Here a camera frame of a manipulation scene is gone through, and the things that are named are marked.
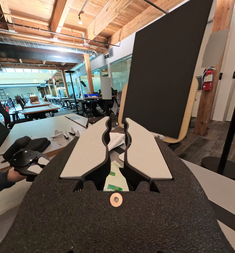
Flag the neighbouring grey desk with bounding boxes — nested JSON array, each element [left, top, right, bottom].
[[0, 113, 89, 173]]

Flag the wooden pillar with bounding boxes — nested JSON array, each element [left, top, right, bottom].
[[194, 0, 235, 137]]

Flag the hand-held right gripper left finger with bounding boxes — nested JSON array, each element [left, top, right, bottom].
[[60, 116, 112, 192]]

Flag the plywood panel stand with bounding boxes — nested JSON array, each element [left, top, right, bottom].
[[118, 78, 199, 143]]

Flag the black acoustic panel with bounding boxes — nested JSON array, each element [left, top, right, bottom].
[[122, 0, 214, 139]]

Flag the black soft pouch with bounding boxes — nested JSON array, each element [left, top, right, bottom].
[[3, 136, 51, 158]]

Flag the loose white paper sheets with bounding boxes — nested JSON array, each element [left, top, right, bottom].
[[108, 132, 126, 151]]

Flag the silver ventilation duct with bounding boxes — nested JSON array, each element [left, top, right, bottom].
[[0, 32, 98, 58]]

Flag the black lamp stand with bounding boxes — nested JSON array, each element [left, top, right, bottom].
[[200, 78, 235, 179]]

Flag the wood-edged office desk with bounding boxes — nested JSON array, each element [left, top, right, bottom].
[[21, 104, 61, 120]]

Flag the red fire extinguisher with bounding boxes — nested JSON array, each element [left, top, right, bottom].
[[201, 67, 216, 91]]

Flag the brick instruction booklet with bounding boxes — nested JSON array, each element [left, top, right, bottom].
[[103, 160, 130, 192]]

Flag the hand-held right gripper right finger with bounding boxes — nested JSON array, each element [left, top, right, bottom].
[[123, 118, 173, 192]]

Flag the person's left hand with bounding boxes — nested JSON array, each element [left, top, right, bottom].
[[8, 168, 28, 182]]

